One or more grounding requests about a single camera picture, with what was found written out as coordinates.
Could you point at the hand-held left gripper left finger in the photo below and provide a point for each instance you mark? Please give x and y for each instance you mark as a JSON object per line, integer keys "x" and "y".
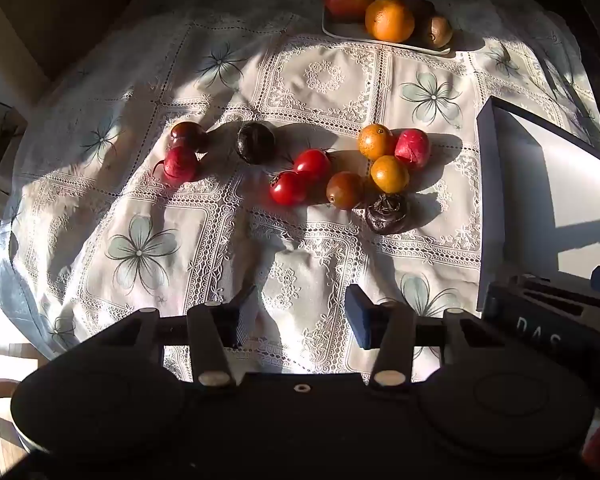
{"x": 246, "y": 316}

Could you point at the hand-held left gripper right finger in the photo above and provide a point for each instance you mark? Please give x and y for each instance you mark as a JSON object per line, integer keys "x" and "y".
{"x": 359, "y": 316}

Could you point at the wrinkled dark passion fruit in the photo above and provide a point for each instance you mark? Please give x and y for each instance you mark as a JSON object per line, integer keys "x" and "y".
{"x": 387, "y": 214}

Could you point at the white box with dark rim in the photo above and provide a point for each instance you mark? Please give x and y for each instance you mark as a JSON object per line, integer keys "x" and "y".
{"x": 555, "y": 185}

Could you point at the orange brown round fruit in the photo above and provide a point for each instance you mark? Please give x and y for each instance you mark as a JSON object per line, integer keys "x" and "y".
{"x": 345, "y": 190}

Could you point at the red tomato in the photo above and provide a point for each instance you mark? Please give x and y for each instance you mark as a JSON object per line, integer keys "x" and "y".
{"x": 287, "y": 189}
{"x": 312, "y": 165}

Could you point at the small orange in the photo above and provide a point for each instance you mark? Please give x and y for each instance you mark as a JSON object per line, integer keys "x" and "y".
{"x": 375, "y": 141}
{"x": 390, "y": 174}

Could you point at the pink red fruit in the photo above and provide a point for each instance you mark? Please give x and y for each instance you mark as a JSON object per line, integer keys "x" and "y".
{"x": 413, "y": 148}
{"x": 180, "y": 165}

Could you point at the dark round passion fruit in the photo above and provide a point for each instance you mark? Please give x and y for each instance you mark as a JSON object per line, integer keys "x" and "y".
{"x": 255, "y": 142}

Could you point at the dark red plum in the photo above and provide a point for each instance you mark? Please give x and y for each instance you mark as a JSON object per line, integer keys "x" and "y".
{"x": 187, "y": 134}

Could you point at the lace floral tablecloth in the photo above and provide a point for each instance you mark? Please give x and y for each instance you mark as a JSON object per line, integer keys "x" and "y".
{"x": 330, "y": 85}

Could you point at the white rectangular tray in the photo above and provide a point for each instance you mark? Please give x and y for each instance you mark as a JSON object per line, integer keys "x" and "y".
{"x": 350, "y": 33}

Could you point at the brown kiwi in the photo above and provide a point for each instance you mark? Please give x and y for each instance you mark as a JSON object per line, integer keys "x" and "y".
{"x": 440, "y": 31}

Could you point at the large orange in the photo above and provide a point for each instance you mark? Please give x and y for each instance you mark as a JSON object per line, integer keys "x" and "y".
{"x": 390, "y": 20}

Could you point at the brown pear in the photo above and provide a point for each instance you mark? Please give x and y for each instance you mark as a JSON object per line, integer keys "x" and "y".
{"x": 422, "y": 7}

